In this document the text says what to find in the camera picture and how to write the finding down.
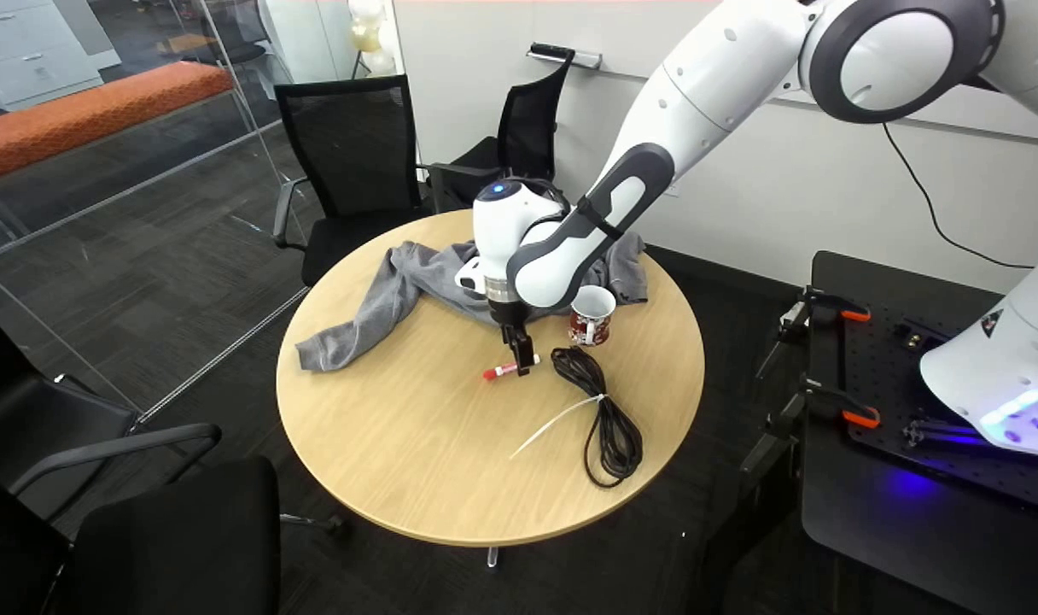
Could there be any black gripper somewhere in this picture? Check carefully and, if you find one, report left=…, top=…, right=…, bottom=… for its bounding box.
left=487, top=302, right=531, bottom=374

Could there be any red white marker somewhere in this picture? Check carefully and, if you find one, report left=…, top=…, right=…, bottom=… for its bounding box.
left=481, top=362, right=520, bottom=381

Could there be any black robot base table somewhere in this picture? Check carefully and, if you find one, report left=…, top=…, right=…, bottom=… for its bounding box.
left=797, top=249, right=1038, bottom=615

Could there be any red mug white inside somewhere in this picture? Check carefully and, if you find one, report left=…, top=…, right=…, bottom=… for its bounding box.
left=569, top=282, right=619, bottom=346

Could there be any white zip tie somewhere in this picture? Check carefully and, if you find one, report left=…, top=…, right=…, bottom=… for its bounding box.
left=508, top=393, right=609, bottom=461

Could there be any grey sweatshirt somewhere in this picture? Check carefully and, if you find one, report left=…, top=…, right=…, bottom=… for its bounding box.
left=298, top=233, right=648, bottom=371

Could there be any round wooden table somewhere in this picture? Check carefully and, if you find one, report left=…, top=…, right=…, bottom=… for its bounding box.
left=276, top=213, right=703, bottom=551

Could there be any black plastic chair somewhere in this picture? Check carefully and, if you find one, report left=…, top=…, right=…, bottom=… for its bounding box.
left=429, top=45, right=573, bottom=207

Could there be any black mesh office chair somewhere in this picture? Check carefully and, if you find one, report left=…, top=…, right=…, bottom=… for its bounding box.
left=276, top=76, right=425, bottom=287

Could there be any black armchair right side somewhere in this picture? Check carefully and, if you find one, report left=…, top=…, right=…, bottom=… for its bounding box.
left=0, top=295, right=351, bottom=615

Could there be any orange bench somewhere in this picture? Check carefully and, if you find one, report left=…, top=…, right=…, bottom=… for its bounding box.
left=0, top=62, right=232, bottom=179

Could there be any black coiled cable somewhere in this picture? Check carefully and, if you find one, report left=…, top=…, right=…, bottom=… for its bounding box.
left=550, top=346, right=645, bottom=491

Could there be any orange handled clamp upper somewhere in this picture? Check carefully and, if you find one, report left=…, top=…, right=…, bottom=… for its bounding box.
left=755, top=287, right=869, bottom=380

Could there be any orange handled clamp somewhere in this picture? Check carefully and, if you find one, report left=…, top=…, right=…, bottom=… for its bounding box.
left=755, top=287, right=869, bottom=380
left=742, top=380, right=881, bottom=483

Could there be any orange handled clamp lower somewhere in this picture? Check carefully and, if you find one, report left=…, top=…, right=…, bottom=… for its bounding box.
left=742, top=380, right=881, bottom=483

